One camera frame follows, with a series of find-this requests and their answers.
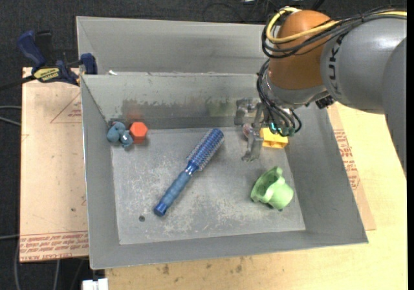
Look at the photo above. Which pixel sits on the blue round hairbrush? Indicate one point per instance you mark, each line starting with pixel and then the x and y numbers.
pixel 194 165

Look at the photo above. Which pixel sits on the grey metal bin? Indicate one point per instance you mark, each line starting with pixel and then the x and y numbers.
pixel 207 185

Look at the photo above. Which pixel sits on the yellow block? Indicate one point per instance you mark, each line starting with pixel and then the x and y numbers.
pixel 275 140

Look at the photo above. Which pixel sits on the light green plastic cup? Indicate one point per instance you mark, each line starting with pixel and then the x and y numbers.
pixel 275 190

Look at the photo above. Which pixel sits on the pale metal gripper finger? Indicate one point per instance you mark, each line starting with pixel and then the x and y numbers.
pixel 254 148
pixel 243 111

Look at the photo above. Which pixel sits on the orange-red hexagonal block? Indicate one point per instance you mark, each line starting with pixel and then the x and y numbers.
pixel 138 131

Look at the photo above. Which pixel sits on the black cylinder on white bracket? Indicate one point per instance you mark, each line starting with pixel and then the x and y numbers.
pixel 324 101

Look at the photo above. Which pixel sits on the blue-grey toy animal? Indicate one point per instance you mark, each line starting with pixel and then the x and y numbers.
pixel 118 135

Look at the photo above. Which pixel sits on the brown cardboard board red print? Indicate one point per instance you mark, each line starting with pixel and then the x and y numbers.
pixel 51 169

